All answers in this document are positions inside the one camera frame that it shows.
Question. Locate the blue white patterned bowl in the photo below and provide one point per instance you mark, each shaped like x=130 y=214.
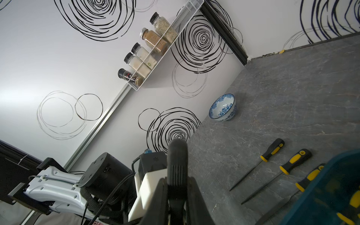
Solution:
x=224 y=108

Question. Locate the spice jar green herbs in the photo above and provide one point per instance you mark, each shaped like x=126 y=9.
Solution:
x=163 y=28

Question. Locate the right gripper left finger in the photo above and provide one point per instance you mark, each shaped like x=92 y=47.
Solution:
x=157 y=213

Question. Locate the dark pepper grinder jar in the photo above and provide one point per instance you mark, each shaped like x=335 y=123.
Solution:
x=134 y=79

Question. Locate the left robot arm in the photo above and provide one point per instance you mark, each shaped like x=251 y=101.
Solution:
x=105 y=193

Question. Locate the file tool in box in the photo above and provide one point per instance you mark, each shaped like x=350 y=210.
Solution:
x=351 y=213

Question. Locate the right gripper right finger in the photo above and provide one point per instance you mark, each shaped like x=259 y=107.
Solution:
x=196 y=209

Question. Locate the spice jar white powder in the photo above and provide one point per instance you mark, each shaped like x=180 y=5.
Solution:
x=141 y=53

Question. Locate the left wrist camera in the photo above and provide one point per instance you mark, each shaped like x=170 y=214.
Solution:
x=149 y=168

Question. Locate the spice jar brown powder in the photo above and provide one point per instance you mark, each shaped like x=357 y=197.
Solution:
x=154 y=41

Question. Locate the teal storage box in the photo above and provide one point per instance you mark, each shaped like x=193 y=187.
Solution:
x=329 y=193

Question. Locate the file tool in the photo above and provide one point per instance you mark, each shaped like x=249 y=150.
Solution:
x=296 y=160
x=272 y=150
x=301 y=186
x=351 y=213
x=177 y=179

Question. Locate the clear wall shelf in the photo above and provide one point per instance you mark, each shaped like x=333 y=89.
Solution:
x=181 y=20

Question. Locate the spice jar cream powder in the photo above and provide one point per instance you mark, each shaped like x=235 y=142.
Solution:
x=137 y=65

